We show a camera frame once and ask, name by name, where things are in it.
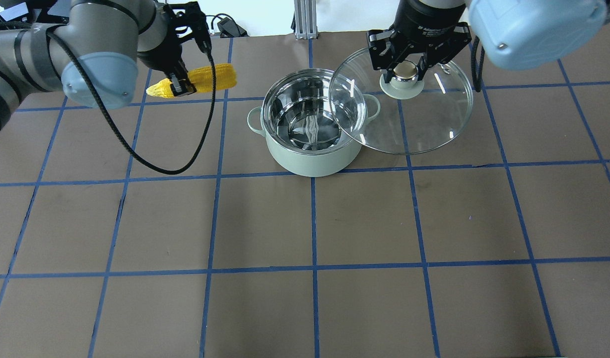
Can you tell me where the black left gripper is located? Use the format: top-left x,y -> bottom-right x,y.
138,30 -> 196,97

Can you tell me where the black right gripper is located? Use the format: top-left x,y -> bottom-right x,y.
367,0 -> 472,84

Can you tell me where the yellow corn cob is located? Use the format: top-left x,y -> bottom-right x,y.
146,63 -> 237,99

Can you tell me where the glass pot lid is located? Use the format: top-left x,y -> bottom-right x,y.
328,48 -> 474,156

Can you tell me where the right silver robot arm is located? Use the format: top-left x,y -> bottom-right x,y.
367,0 -> 610,83

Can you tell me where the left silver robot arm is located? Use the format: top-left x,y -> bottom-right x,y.
0,0 -> 196,132

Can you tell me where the pale green cooking pot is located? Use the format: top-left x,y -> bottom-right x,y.
247,68 -> 382,178

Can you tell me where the black power brick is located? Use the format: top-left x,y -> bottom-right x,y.
217,17 -> 249,38

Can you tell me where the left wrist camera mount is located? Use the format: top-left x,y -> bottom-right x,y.
163,1 -> 212,54

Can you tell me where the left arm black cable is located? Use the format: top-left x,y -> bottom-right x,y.
46,30 -> 217,176

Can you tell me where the aluminium frame post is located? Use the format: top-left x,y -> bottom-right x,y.
292,0 -> 318,39

